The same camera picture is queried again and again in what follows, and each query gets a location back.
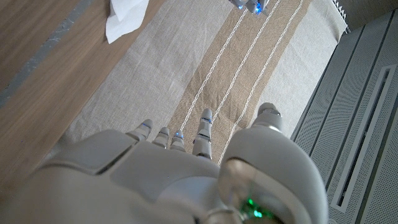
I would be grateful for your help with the beige striped curtain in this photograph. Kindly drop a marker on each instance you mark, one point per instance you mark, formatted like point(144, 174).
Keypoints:
point(186, 62)

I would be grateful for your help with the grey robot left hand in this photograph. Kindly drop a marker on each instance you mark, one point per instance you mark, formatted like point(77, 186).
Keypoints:
point(248, 3)

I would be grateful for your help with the white tissue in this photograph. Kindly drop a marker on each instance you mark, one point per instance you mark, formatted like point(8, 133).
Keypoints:
point(124, 18)

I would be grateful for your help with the black white zigzag rail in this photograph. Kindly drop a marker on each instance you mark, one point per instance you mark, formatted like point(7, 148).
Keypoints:
point(340, 14)

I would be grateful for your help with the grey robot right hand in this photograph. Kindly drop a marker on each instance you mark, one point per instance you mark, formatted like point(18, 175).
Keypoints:
point(140, 180)

